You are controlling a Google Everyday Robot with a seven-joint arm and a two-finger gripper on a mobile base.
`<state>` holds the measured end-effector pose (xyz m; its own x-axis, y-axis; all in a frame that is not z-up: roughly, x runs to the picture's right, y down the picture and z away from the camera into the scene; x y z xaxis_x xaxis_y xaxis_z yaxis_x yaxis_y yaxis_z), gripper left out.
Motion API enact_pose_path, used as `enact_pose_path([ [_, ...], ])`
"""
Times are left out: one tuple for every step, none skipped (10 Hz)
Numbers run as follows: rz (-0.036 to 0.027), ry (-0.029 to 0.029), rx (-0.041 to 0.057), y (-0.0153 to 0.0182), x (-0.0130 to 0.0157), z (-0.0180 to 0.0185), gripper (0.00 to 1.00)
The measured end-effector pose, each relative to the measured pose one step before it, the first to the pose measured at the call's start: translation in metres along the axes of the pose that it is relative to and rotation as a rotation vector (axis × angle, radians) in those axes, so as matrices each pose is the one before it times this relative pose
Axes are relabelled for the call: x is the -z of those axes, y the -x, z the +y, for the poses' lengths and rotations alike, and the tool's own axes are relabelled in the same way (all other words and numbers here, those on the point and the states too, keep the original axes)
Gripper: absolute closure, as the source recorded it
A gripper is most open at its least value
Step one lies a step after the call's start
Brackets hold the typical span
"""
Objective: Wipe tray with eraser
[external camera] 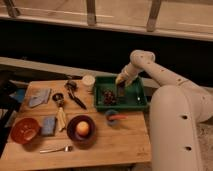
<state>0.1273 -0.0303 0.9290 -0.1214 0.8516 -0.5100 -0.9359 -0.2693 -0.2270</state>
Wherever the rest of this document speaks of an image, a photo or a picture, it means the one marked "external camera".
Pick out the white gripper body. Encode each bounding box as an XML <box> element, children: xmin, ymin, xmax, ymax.
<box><xmin>121</xmin><ymin>65</ymin><xmax>139</xmax><ymax>84</ymax></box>

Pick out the orange carrot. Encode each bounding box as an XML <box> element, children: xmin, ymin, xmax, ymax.
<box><xmin>109</xmin><ymin>115</ymin><xmax>126</xmax><ymax>121</ymax></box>

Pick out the black handled can opener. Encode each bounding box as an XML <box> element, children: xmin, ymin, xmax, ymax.
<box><xmin>64</xmin><ymin>80</ymin><xmax>88</xmax><ymax>110</ymax></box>

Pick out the white cup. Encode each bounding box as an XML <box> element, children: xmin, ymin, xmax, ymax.
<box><xmin>82</xmin><ymin>75</ymin><xmax>95</xmax><ymax>92</ymax></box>

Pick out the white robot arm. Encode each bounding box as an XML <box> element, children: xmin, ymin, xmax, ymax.
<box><xmin>116</xmin><ymin>50</ymin><xmax>213</xmax><ymax>171</ymax></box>

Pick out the green plastic tray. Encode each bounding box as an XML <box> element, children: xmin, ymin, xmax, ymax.
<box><xmin>94</xmin><ymin>76</ymin><xmax>148</xmax><ymax>111</ymax></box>

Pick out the dark brown plate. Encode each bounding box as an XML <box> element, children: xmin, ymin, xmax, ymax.
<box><xmin>67</xmin><ymin>115</ymin><xmax>96</xmax><ymax>145</ymax></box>

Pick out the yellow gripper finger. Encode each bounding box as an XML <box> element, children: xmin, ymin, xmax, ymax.
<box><xmin>115</xmin><ymin>75</ymin><xmax>124</xmax><ymax>85</ymax></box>

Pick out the wooden cutting board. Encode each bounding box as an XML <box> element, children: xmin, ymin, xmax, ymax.
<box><xmin>0</xmin><ymin>80</ymin><xmax>151</xmax><ymax>171</ymax></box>

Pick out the grey folded cloth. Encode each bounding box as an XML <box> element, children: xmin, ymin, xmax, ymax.
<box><xmin>28</xmin><ymin>88</ymin><xmax>51</xmax><ymax>108</ymax></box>

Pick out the small blue bowl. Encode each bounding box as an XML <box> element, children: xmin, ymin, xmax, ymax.
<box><xmin>105</xmin><ymin>109</ymin><xmax>118</xmax><ymax>126</ymax></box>

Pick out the cream handled scoop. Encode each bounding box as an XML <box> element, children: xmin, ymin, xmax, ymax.
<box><xmin>52</xmin><ymin>93</ymin><xmax>67</xmax><ymax>132</ymax></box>

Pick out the dark grape bunch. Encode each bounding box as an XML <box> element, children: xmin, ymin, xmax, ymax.
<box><xmin>103</xmin><ymin>90</ymin><xmax>116</xmax><ymax>105</ymax></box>

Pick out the orange bowl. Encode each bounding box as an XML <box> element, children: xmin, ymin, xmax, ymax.
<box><xmin>10</xmin><ymin>118</ymin><xmax>40</xmax><ymax>144</ymax></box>

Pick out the yellow apple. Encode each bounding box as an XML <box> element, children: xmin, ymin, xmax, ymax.
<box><xmin>76</xmin><ymin>121</ymin><xmax>90</xmax><ymax>136</ymax></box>

